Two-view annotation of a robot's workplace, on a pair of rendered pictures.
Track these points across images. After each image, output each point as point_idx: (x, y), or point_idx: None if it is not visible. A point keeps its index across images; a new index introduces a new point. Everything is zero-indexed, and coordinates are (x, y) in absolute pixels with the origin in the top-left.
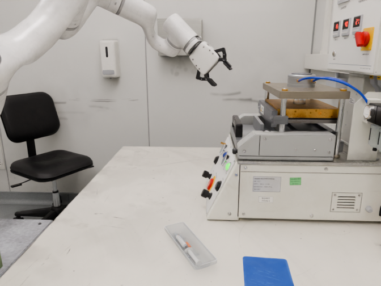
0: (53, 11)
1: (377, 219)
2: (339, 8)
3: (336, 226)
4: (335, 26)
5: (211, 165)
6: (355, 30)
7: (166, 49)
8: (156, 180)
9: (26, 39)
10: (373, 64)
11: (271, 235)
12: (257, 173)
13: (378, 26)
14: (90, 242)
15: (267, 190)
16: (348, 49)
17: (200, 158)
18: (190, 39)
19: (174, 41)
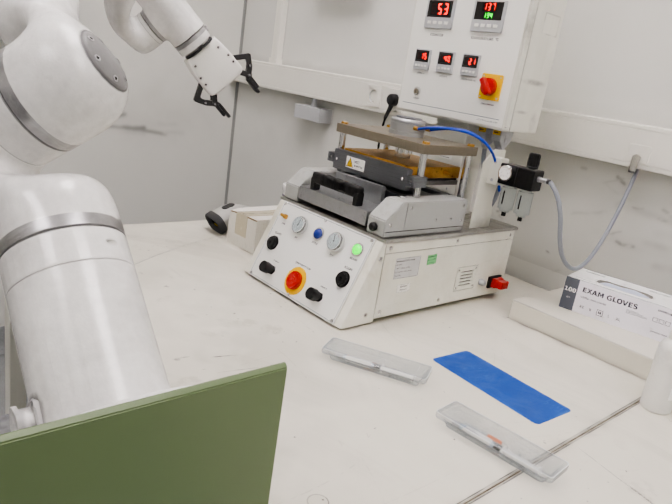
0: None
1: (484, 292)
2: (426, 33)
3: (457, 307)
4: (420, 55)
5: (219, 253)
6: (469, 72)
7: (142, 38)
8: (175, 288)
9: (75, 14)
10: (502, 118)
11: (423, 330)
12: (400, 255)
13: (511, 76)
14: None
15: (406, 276)
16: (451, 91)
17: (183, 242)
18: (197, 30)
19: (163, 26)
